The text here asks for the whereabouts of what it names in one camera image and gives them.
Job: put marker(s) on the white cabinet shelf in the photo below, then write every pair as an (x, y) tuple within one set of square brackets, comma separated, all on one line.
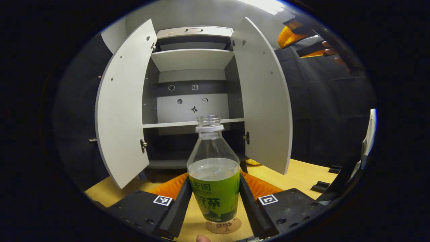
[(191, 59), (168, 124)]

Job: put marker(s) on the grey cabinet door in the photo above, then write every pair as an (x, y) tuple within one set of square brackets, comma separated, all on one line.
[(265, 101), (124, 107)]

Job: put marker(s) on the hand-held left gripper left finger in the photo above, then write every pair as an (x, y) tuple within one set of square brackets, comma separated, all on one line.
[(178, 208)]

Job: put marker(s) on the green label bottle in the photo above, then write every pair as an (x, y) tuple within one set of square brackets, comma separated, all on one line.
[(215, 195)]

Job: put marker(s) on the black bracket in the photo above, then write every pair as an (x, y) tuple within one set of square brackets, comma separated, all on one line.
[(335, 169), (320, 186)]

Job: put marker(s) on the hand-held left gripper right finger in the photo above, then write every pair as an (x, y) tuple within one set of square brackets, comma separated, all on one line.
[(253, 211)]

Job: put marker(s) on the grey cabinet drawer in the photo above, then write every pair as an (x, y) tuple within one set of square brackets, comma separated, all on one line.
[(174, 32)]

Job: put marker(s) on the yellow item behind cabinet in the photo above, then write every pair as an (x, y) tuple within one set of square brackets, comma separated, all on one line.
[(252, 162)]

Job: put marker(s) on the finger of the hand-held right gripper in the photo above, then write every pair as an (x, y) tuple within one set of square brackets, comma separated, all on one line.
[(289, 35), (310, 49)]

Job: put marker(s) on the round wooden coaster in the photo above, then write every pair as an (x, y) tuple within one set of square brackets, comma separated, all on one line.
[(230, 229)]

